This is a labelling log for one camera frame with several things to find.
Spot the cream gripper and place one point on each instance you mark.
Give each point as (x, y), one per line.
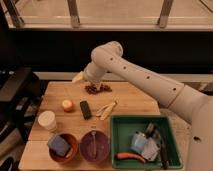
(78, 77)

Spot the black eraser block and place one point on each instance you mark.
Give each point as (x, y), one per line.
(85, 110)

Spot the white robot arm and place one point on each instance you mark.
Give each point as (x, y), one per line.
(189, 104)

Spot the bunch of dark grapes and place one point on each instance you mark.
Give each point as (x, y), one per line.
(93, 89)

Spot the orange apple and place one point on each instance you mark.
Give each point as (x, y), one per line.
(67, 105)

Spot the banana peel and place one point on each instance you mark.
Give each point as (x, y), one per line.
(106, 110)

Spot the white lidded cup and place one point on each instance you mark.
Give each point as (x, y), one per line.
(47, 120)

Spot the metal fork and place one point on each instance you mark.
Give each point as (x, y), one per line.
(93, 133)

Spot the black equipment stand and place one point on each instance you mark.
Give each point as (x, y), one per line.
(17, 94)

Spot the green plastic tray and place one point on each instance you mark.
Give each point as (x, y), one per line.
(123, 127)

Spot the blue sponge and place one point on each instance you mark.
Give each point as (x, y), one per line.
(59, 145)

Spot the purple bowl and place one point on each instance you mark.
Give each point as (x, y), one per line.
(102, 143)

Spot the red-brown bowl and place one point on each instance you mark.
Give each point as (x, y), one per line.
(71, 153)

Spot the orange carrot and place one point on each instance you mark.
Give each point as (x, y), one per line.
(126, 155)

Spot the grey cloth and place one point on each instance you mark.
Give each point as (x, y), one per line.
(150, 150)

